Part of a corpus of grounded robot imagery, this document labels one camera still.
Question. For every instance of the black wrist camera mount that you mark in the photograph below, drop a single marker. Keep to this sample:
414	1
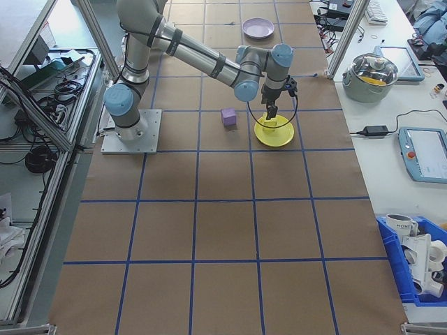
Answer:
291	85

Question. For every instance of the blue plastic bin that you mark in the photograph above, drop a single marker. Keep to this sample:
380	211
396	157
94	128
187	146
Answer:
394	258

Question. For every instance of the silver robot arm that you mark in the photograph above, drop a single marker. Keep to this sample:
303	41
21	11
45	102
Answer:
195	56

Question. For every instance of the aluminium frame post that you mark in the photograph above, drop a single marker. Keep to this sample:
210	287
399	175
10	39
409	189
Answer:
344	38
99	42

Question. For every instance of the black power adapter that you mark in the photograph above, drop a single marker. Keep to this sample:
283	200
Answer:
375	130

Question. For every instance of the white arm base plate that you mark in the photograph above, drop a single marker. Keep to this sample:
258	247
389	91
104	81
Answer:
150	139

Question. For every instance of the purple foam block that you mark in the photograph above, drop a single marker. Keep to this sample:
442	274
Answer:
228	117

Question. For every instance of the V-shaped metal bar frame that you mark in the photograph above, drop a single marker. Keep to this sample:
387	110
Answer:
42	227

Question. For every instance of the blue cloth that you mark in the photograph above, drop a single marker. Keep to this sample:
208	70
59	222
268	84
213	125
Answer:
431	21

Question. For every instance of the grey cooking pot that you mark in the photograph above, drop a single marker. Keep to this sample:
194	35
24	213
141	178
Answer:
366	94

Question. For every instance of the black electronics box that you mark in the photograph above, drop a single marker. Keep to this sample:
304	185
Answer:
38	52
331	8

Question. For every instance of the white pipe fitting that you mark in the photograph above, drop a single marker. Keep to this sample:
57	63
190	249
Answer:
439	253
420	258

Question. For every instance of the purple plate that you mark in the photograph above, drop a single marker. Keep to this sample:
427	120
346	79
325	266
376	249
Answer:
258	28

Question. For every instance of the green circuit board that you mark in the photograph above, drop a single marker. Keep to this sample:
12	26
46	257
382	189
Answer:
45	73

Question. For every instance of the white mug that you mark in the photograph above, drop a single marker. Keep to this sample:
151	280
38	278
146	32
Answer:
398	225

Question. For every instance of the white side table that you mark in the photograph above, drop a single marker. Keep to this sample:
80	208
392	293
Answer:
384	167

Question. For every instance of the yellow foam block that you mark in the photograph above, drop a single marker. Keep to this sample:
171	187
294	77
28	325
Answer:
269	126

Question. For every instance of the glass pot lid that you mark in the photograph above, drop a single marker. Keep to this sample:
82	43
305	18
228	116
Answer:
370	68

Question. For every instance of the white keyboard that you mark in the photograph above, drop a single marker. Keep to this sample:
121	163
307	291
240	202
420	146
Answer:
376	10

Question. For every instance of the blue grey teach pendant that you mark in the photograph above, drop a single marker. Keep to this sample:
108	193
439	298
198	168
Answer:
401	63
426	157

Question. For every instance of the yellow plate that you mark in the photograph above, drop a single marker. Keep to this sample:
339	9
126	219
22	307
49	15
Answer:
279	137

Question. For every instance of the white plastic bag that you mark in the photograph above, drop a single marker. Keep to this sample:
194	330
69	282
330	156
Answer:
8	237

